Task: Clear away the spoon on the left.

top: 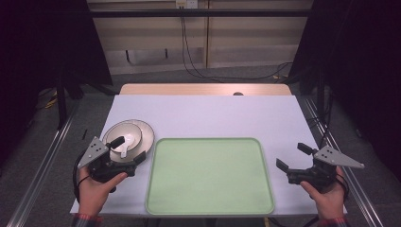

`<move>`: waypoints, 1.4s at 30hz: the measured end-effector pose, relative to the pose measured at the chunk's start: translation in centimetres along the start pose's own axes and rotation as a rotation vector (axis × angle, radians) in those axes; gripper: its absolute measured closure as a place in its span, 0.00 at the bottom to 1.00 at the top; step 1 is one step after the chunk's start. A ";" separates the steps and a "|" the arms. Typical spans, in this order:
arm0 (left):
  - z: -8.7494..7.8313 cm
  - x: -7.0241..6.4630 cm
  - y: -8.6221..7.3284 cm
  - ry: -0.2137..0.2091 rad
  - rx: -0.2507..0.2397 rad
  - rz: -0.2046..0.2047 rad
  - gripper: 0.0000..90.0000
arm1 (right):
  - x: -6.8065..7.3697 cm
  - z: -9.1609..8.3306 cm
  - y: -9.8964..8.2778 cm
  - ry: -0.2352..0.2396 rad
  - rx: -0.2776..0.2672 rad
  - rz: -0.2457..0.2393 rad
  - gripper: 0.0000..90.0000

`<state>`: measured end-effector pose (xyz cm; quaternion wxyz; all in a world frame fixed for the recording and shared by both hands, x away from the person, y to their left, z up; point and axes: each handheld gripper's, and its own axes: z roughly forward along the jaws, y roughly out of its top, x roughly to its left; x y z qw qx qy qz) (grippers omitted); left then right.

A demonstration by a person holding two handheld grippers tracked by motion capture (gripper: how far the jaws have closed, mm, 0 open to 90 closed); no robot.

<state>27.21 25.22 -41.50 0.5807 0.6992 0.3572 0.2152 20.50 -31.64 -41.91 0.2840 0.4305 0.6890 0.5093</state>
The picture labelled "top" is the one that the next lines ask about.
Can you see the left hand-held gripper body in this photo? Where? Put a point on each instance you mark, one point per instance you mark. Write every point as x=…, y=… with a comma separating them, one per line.
x=104, y=168

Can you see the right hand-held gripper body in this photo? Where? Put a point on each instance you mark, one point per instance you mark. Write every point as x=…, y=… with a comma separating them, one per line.
x=321, y=171

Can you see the beige ceramic bowl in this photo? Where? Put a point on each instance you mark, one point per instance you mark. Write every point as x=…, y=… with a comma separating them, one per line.
x=132, y=132

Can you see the person's left hand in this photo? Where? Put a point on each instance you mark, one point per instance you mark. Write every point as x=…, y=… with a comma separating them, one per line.
x=94, y=194

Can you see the person's right hand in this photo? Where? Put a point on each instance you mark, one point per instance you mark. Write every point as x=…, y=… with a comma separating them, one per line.
x=327, y=198

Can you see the white ceramic spoon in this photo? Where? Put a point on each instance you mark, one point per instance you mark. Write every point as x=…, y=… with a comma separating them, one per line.
x=128, y=141

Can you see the small black pen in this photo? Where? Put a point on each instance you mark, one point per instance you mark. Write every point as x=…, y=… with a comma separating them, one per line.
x=84, y=134

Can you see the light green plastic tray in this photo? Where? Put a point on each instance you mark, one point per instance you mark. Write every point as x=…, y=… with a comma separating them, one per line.
x=208, y=176

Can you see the white table mat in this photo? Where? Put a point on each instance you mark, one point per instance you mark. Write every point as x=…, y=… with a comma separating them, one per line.
x=205, y=116

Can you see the dark round table grommet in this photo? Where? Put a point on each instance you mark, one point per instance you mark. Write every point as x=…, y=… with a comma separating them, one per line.
x=238, y=93

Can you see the dark curtain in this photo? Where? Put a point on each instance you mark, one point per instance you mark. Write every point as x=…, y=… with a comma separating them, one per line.
x=362, y=63
x=38, y=47

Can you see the black horizontal metal bar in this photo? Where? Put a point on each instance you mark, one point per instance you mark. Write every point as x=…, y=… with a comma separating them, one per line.
x=189, y=13

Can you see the aluminium floor rail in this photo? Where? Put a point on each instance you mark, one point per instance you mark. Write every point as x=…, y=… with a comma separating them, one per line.
x=41, y=170
x=356, y=189

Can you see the black metal stand post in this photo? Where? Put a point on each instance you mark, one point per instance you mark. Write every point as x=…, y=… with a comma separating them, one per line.
x=61, y=104
x=320, y=94

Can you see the white wall socket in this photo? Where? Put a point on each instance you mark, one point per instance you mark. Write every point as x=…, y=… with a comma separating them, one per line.
x=187, y=3

